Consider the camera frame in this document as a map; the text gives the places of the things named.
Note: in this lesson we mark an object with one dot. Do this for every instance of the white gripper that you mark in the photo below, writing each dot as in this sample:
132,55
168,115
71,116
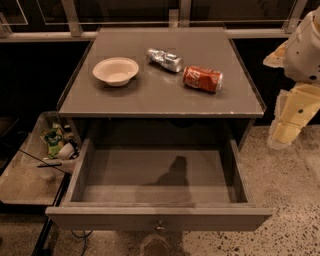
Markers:
302,57

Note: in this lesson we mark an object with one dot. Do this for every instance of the grey top drawer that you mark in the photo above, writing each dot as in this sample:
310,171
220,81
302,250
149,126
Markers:
159,189

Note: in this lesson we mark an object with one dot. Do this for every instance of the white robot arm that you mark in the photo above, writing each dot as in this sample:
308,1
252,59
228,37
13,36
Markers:
299,56

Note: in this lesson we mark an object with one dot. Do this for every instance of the grey wooden drawer cabinet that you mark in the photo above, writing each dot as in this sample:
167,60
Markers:
154,92

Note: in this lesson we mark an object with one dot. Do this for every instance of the red cola can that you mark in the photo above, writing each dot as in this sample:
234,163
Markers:
205,79

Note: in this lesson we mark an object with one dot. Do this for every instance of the crushed silver can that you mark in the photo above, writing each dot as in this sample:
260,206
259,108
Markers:
165,59

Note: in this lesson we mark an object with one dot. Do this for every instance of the white paper bowl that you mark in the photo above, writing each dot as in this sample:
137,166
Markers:
116,71

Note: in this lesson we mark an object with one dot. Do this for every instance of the white cup in bin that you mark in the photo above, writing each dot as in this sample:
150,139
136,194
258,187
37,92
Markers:
66,152

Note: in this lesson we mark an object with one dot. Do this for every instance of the green snack wrapper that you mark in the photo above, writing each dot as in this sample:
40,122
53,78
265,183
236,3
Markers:
54,139

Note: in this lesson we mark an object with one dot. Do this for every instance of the black rod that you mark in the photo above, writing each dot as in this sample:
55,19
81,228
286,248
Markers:
46,165

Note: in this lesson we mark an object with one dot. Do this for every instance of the metal railing frame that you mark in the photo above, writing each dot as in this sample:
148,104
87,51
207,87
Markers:
61,20

